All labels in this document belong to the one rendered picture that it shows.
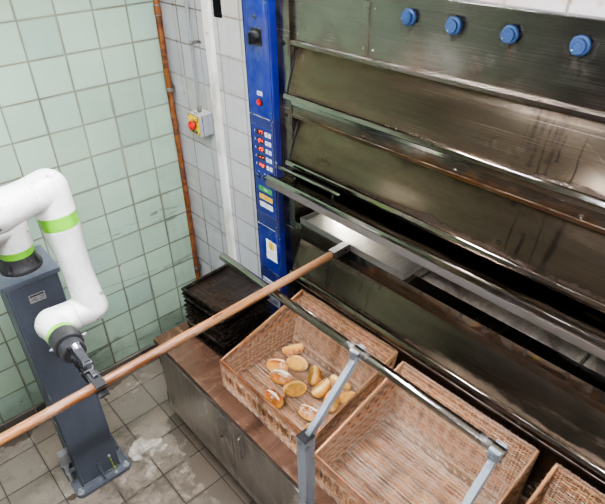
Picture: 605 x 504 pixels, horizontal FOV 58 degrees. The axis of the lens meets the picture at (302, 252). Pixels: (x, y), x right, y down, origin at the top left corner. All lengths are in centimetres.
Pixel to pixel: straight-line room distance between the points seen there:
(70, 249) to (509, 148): 131
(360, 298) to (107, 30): 157
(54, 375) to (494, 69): 195
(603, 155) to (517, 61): 31
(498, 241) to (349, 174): 59
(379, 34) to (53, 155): 156
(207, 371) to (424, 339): 99
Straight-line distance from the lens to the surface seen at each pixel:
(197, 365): 253
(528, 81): 150
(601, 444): 186
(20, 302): 223
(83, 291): 190
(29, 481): 312
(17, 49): 254
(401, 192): 180
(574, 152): 148
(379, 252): 209
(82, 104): 266
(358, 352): 168
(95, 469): 293
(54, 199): 175
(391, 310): 208
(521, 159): 152
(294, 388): 230
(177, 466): 293
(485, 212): 166
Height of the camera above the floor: 234
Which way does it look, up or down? 34 degrees down
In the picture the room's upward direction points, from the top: 1 degrees counter-clockwise
